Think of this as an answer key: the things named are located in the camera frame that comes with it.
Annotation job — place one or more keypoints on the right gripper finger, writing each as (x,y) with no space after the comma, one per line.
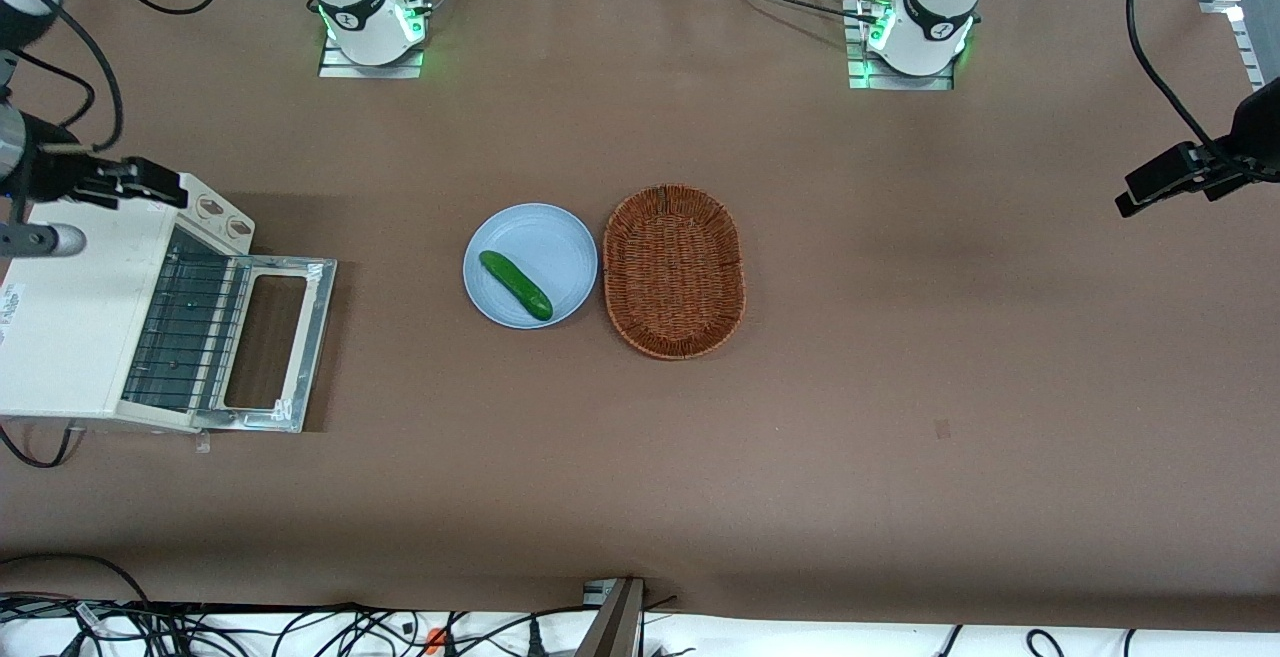
(160,182)
(100,177)

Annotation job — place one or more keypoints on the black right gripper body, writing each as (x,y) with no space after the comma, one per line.
(52,177)

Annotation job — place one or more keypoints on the silver glass oven door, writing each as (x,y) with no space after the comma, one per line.
(315,337)

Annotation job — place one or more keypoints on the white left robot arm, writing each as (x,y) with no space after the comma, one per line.
(930,17)

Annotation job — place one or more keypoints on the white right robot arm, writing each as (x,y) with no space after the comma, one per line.
(365,7)

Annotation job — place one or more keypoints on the round oven knob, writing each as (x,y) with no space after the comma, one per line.
(211,205)
(238,228)

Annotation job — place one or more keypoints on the white oven label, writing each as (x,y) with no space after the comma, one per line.
(10,307)

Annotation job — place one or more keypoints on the white toaster oven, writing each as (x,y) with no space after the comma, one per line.
(70,317)

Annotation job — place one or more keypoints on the clear tape piece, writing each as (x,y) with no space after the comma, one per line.
(203,443)

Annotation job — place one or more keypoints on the green cucumber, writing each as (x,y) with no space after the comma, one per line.
(515,285)

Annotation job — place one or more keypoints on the light blue plate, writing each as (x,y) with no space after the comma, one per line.
(545,237)

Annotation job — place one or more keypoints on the brown wicker basket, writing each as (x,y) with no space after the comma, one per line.
(675,272)

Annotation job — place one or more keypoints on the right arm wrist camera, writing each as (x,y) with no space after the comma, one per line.
(50,240)

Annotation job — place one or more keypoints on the aluminium frame rail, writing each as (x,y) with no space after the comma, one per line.
(1243,42)

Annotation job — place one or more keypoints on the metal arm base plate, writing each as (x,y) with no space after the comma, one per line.
(865,80)
(335,67)

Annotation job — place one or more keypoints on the aluminium frame post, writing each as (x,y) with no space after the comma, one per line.
(612,622)

